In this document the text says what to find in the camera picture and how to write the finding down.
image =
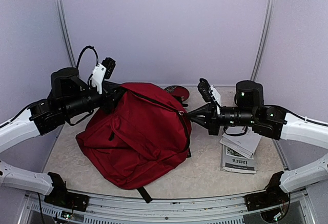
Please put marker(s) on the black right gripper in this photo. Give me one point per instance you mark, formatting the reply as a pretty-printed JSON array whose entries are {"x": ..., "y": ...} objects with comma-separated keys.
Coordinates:
[{"x": 211, "y": 122}]

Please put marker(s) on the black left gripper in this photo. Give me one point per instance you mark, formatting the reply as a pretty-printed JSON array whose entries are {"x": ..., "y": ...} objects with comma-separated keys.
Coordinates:
[{"x": 109, "y": 95}]

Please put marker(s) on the white paper book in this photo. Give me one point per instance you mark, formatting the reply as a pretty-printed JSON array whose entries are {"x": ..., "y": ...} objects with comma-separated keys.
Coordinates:
[{"x": 245, "y": 145}]

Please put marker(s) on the red student backpack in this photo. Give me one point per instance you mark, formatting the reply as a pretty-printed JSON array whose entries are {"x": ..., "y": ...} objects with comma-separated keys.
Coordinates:
[{"x": 144, "y": 137}]

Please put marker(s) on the ianra magazine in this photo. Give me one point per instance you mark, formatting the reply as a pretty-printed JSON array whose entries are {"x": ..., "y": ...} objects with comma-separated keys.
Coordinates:
[{"x": 232, "y": 161}]

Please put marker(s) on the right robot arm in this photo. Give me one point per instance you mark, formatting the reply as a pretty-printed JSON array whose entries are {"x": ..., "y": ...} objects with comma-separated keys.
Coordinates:
[{"x": 270, "y": 121}]

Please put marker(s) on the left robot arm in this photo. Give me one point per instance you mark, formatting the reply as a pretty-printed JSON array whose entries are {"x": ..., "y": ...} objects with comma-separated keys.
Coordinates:
[{"x": 69, "y": 97}]

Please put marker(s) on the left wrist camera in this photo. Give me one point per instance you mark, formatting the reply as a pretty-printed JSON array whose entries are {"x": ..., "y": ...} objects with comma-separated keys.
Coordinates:
[{"x": 100, "y": 72}]

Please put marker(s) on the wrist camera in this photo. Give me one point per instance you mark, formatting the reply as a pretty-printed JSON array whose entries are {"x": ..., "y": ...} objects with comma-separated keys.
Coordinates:
[
  {"x": 100, "y": 72},
  {"x": 209, "y": 92}
]

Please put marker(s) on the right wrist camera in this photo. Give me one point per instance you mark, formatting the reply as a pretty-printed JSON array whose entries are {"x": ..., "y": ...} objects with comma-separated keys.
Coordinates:
[{"x": 209, "y": 92}]

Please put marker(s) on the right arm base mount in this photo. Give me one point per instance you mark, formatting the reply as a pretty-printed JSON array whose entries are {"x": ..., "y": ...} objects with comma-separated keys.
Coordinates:
[{"x": 271, "y": 196}]

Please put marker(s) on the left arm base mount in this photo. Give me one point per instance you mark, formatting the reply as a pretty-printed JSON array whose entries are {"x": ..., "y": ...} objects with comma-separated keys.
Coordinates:
[{"x": 61, "y": 197}]

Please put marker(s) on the aluminium front rail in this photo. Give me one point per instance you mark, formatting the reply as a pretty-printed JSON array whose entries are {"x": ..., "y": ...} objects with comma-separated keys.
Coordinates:
[{"x": 114, "y": 209}]

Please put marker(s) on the left aluminium frame post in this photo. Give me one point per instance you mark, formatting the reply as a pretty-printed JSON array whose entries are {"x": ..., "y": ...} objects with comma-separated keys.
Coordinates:
[{"x": 65, "y": 32}]

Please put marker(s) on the aluminium frame post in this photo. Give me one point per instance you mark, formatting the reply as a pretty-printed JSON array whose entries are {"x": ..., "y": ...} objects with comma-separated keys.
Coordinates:
[
  {"x": 65, "y": 32},
  {"x": 263, "y": 38}
]

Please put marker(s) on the right aluminium frame post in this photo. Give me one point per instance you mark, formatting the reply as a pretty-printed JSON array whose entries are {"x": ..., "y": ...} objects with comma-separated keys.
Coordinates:
[{"x": 263, "y": 38}]

